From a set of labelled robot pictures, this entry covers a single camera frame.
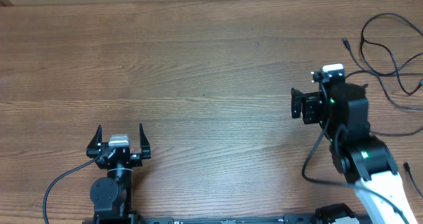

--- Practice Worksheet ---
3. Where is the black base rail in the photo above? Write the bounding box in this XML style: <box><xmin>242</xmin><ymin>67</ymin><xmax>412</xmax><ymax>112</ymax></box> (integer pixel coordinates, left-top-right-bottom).
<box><xmin>138</xmin><ymin>203</ymin><xmax>373</xmax><ymax>224</ymax></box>

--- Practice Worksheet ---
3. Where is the thin black cable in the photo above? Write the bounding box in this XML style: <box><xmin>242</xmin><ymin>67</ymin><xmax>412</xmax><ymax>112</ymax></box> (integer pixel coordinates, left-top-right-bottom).
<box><xmin>342</xmin><ymin>38</ymin><xmax>423</xmax><ymax>137</ymax></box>

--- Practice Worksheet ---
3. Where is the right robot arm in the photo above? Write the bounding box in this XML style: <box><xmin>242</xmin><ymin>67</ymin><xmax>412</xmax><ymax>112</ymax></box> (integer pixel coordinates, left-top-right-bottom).
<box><xmin>291</xmin><ymin>69</ymin><xmax>417</xmax><ymax>223</ymax></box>

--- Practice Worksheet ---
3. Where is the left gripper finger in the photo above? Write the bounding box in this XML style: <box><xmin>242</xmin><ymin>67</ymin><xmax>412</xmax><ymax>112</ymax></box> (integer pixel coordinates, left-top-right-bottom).
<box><xmin>87</xmin><ymin>125</ymin><xmax>102</xmax><ymax>151</ymax></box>
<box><xmin>139</xmin><ymin>123</ymin><xmax>151</xmax><ymax>159</ymax></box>

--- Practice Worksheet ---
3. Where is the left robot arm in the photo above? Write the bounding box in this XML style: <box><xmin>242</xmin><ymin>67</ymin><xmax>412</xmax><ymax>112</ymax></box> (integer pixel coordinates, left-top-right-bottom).
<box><xmin>86</xmin><ymin>124</ymin><xmax>151</xmax><ymax>224</ymax></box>

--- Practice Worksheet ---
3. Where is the separated black cable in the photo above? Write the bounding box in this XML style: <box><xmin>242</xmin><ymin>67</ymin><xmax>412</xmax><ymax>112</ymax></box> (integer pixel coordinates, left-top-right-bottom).
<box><xmin>359</xmin><ymin>13</ymin><xmax>423</xmax><ymax>96</ymax></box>

